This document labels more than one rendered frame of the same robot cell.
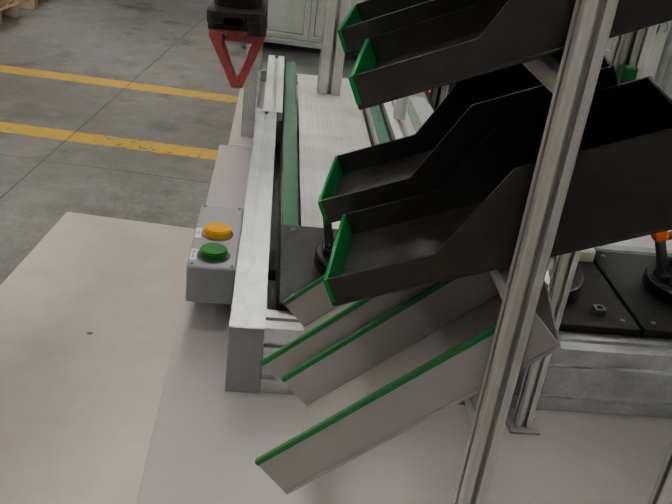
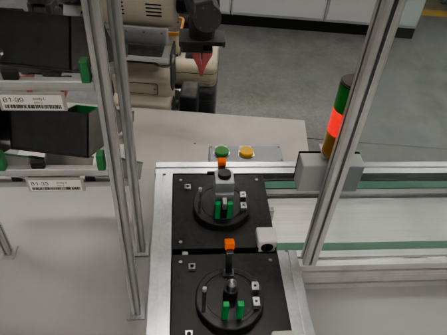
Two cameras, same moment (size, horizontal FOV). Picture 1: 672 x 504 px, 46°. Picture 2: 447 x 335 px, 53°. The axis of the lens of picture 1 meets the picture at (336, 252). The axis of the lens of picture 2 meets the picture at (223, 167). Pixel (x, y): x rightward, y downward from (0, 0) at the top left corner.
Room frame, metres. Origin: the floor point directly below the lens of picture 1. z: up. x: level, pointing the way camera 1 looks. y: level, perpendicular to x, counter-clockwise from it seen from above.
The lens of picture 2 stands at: (1.01, -0.78, 1.81)
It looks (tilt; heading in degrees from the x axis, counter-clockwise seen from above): 43 degrees down; 89
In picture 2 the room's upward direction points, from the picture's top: 5 degrees clockwise
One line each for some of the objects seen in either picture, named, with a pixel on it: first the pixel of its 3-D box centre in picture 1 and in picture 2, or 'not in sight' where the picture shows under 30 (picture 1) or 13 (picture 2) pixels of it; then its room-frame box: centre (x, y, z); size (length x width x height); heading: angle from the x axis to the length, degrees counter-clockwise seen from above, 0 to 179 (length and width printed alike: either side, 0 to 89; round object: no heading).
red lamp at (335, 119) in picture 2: not in sight; (344, 120); (1.23, -0.14, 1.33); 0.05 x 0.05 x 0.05
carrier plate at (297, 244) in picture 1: (361, 271); (221, 211); (1.03, -0.04, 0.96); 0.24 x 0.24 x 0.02; 6
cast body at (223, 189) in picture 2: not in sight; (223, 186); (1.03, -0.05, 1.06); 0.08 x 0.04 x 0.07; 97
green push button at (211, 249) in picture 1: (213, 254); (221, 153); (1.02, 0.17, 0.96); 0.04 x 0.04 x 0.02
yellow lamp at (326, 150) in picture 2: not in sight; (338, 141); (1.23, -0.14, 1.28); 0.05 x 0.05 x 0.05
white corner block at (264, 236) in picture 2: not in sight; (265, 239); (1.13, -0.13, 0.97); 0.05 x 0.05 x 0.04; 6
